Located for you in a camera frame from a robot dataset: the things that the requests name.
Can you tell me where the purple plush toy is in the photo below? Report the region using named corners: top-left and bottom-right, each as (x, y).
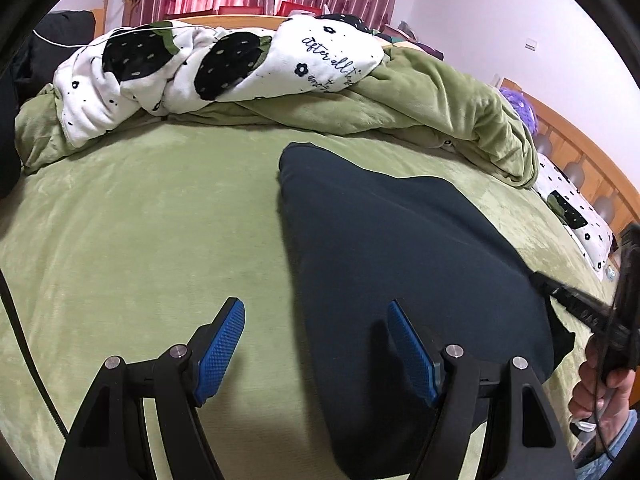
top-left (500, 86), bottom-right (540, 133)

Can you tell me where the black cable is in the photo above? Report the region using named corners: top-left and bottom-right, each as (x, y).
top-left (0, 270), bottom-right (68, 438)

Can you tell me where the person's right forearm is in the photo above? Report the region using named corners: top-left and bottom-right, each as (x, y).
top-left (575, 407), bottom-right (640, 480)

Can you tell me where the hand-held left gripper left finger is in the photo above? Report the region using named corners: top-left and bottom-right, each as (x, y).
top-left (54, 297), bottom-right (246, 480)

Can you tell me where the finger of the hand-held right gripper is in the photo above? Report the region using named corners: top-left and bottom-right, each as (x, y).
top-left (530, 271), bottom-right (616, 333)

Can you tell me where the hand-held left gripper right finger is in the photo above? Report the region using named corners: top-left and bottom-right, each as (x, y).
top-left (386, 299), bottom-right (576, 480)

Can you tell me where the red box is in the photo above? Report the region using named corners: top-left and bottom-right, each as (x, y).
top-left (277, 1), bottom-right (322, 17)

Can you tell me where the dark cloth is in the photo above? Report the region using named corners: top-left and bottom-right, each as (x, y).
top-left (0, 10), bottom-right (97, 201)

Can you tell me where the person's right hand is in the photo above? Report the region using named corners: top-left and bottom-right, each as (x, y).
top-left (570, 339), bottom-right (640, 441)

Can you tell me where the green white strawberry print duvet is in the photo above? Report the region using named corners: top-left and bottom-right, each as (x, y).
top-left (14, 12), bottom-right (540, 191)

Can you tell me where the white strawberry print pillow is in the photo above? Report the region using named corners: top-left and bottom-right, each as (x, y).
top-left (532, 152), bottom-right (616, 271)

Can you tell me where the navy sweatshirt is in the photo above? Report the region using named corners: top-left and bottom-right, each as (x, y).
top-left (277, 142), bottom-right (576, 480)

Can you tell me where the green plush bed sheet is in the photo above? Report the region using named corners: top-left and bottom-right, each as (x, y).
top-left (0, 120), bottom-right (608, 480)

